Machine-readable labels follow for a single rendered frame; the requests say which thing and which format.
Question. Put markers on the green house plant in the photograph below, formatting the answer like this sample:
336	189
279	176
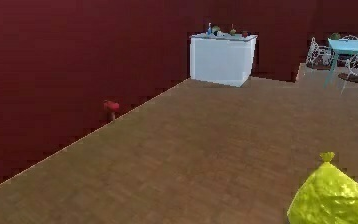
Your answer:
335	36

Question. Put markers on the red lump on post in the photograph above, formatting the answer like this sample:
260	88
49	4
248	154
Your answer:
111	106

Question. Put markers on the light blue dining table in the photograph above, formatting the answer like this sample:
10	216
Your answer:
347	46

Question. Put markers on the blue spray bottle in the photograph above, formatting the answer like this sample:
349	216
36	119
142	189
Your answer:
209	29

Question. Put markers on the dark red apple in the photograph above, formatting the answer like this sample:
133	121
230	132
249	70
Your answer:
244	34

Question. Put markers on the white counter cabinet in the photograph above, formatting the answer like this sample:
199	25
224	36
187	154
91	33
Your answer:
220	60

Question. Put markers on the green bottle with red top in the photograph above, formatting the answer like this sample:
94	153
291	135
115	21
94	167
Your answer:
232	31

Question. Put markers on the green lettuce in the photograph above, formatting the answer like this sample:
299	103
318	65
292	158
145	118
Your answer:
215	29

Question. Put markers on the pale drinking cup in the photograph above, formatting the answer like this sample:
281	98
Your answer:
219	33

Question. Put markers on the yellow-green tied garbage bag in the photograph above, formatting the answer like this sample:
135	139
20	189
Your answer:
330	196

